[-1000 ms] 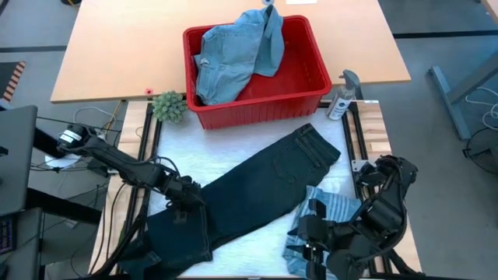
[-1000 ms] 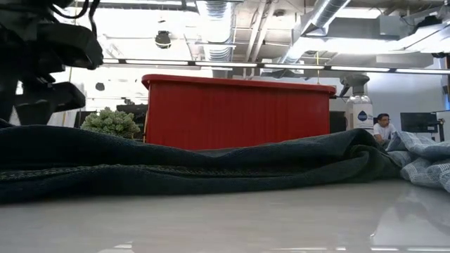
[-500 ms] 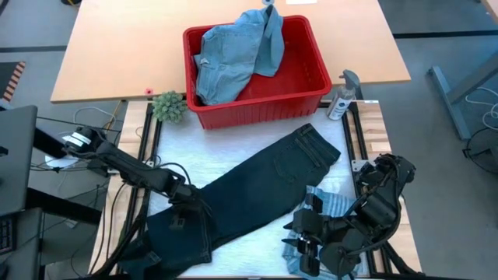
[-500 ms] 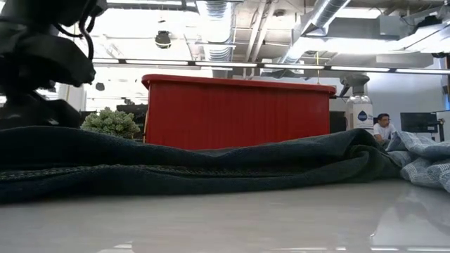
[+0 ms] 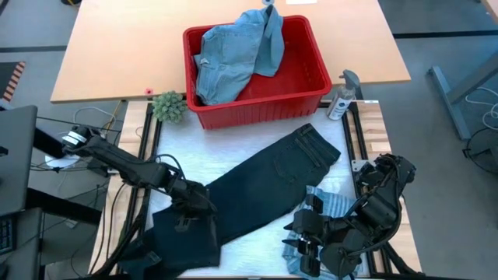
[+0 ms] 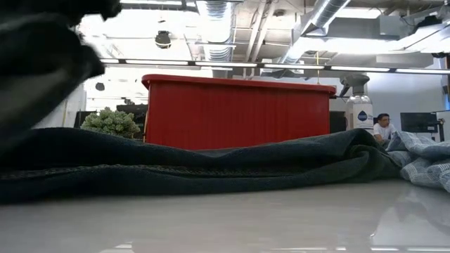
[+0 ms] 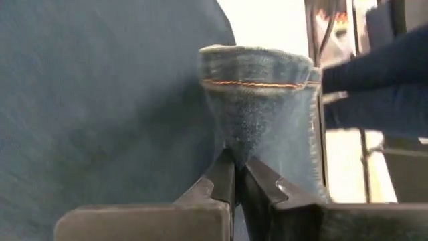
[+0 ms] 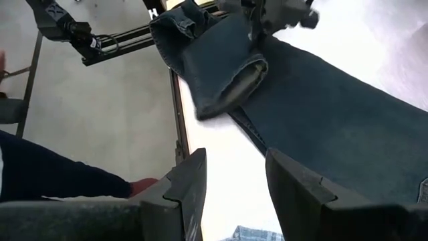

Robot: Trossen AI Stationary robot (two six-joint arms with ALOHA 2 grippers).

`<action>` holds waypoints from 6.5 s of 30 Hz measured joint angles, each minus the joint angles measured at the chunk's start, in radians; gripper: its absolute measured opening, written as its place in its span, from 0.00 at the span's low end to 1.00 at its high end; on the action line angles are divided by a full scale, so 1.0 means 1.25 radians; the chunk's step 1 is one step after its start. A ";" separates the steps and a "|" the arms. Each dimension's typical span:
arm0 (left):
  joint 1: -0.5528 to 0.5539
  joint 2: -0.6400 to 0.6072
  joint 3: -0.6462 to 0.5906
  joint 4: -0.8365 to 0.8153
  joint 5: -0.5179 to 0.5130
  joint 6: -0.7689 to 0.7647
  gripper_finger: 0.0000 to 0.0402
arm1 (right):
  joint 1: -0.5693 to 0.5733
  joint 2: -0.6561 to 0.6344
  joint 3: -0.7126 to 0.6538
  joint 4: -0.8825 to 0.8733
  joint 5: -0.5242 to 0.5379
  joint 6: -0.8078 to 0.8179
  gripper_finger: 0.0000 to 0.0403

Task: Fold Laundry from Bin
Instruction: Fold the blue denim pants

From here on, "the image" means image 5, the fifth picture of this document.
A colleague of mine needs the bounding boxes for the hazard-striped floor mat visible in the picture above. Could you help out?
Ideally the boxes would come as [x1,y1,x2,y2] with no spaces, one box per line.
[0,61,26,104]

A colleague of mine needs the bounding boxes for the white round disc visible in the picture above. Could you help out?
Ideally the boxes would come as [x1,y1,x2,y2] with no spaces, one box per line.
[44,153,81,169]

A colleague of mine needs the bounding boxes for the grey metal table leg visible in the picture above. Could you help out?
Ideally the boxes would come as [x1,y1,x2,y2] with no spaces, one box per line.
[427,50,498,141]

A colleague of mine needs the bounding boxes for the black keyboard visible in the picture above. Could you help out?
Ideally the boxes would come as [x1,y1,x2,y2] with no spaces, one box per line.
[0,215,15,254]

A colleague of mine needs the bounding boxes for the grey laptop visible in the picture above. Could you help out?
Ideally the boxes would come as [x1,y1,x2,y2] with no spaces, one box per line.
[0,104,38,217]

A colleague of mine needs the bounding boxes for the black desk support bar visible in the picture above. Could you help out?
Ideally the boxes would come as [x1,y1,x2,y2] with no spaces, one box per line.
[33,126,67,159]

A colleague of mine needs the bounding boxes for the small green succulent plant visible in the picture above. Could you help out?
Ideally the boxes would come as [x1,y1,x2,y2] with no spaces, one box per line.
[151,90,187,124]

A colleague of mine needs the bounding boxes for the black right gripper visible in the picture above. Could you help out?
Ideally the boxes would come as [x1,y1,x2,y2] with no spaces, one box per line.
[281,209,328,254]

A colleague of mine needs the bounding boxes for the light blue jeans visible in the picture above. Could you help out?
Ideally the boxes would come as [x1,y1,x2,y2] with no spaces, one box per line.
[193,4,286,107]

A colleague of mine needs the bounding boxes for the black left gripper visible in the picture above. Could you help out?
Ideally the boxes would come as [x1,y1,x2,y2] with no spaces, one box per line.
[170,179,217,219]

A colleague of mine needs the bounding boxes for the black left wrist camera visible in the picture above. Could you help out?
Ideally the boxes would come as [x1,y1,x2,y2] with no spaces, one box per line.
[174,215,196,233]

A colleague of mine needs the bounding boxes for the clear spray bottle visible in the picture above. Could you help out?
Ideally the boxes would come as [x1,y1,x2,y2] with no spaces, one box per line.
[326,69,361,121]

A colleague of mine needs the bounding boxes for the red plastic laundry bin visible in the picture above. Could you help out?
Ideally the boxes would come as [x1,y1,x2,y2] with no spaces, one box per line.
[182,15,333,131]

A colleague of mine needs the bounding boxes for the large tan wooden table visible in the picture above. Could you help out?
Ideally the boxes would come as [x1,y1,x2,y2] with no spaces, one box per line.
[50,0,412,104]

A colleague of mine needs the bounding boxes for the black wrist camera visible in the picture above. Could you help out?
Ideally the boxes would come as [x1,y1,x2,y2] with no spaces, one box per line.
[299,252,322,278]
[174,215,196,233]

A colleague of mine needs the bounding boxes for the light wooden side board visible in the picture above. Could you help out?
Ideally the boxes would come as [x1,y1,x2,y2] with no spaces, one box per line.
[356,100,423,273]
[89,100,156,275]

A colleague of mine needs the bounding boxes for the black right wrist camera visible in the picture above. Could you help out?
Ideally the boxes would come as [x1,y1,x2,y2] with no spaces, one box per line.
[299,252,322,278]

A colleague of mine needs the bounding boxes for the blue white-striped button shirt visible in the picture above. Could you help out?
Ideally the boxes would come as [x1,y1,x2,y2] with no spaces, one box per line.
[282,185,369,280]

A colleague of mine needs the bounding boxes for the dark navy garment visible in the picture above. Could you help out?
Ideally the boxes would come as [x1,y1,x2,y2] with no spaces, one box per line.
[123,123,342,280]

